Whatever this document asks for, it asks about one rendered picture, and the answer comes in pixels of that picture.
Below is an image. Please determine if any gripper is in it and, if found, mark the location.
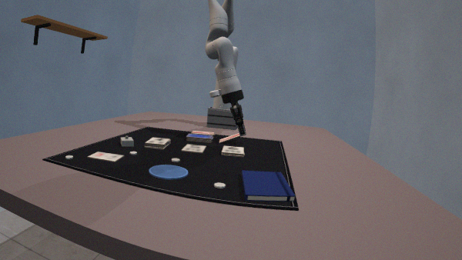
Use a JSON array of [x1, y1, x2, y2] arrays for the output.
[[220, 89, 247, 137]]

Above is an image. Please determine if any low black-print card pile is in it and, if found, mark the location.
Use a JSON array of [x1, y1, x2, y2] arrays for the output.
[[220, 145, 246, 158]]

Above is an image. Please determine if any blue-backed card stack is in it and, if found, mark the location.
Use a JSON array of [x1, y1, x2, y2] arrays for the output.
[[186, 133, 215, 144]]

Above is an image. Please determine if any single black-print card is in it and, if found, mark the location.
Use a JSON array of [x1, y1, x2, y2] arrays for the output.
[[181, 143, 207, 154]]

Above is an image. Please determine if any thick black-print card pile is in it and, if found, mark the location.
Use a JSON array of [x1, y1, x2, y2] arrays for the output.
[[143, 136, 172, 150]]

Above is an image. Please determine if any red and black print card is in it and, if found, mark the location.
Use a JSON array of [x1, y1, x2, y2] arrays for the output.
[[87, 151, 125, 162]]

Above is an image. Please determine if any black mat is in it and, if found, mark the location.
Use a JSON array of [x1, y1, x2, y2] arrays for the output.
[[42, 125, 300, 212]]

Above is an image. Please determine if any blue book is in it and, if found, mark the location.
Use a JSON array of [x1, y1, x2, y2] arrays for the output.
[[240, 169, 297, 202]]

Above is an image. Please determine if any blue disc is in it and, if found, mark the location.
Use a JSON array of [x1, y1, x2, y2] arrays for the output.
[[148, 164, 189, 180]]

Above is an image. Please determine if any mauve pink table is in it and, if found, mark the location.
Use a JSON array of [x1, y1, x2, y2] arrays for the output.
[[0, 111, 462, 260]]

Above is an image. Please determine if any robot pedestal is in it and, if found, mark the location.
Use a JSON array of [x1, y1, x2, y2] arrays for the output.
[[206, 107, 239, 131]]

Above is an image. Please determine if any wooden wall shelf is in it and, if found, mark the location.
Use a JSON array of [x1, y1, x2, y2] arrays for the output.
[[20, 15, 109, 55]]

